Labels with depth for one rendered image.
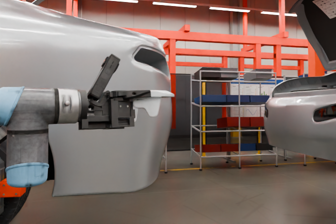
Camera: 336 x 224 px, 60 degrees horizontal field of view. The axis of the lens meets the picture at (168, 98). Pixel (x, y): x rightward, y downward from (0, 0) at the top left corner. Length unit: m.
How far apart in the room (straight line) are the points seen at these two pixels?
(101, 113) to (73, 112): 0.07
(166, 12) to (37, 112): 11.07
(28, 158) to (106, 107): 0.18
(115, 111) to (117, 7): 10.74
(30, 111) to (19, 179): 0.13
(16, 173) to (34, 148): 0.06
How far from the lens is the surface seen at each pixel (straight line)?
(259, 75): 6.16
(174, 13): 11.67
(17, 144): 0.62
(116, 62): 0.68
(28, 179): 0.63
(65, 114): 0.62
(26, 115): 0.61
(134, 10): 11.37
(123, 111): 0.65
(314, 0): 3.69
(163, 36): 7.82
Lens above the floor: 1.22
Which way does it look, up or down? 2 degrees up
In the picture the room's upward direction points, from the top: straight up
